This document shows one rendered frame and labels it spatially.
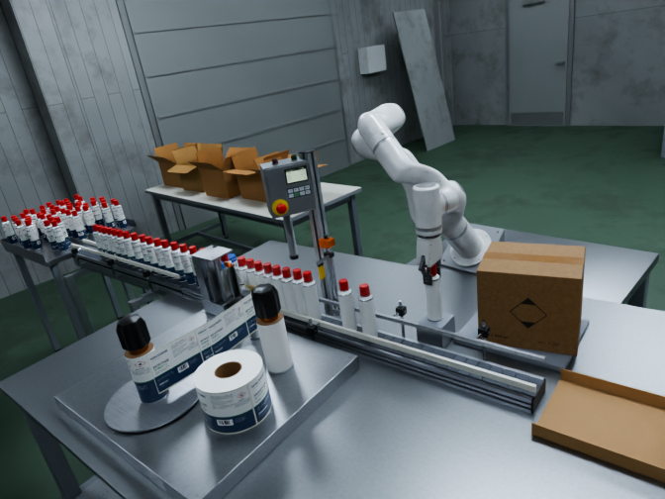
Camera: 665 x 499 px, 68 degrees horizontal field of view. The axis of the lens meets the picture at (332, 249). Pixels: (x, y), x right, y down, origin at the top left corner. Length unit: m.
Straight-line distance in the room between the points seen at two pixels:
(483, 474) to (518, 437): 0.16
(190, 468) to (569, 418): 1.01
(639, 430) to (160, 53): 5.69
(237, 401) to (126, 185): 4.81
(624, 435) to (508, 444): 0.29
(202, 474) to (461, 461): 0.66
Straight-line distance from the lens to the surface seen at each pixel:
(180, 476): 1.44
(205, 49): 6.50
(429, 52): 9.03
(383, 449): 1.42
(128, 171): 6.04
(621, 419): 1.56
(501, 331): 1.71
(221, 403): 1.43
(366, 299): 1.65
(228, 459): 1.43
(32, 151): 5.74
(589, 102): 9.44
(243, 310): 1.78
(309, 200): 1.81
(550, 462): 1.41
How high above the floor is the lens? 1.84
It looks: 22 degrees down
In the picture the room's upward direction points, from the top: 9 degrees counter-clockwise
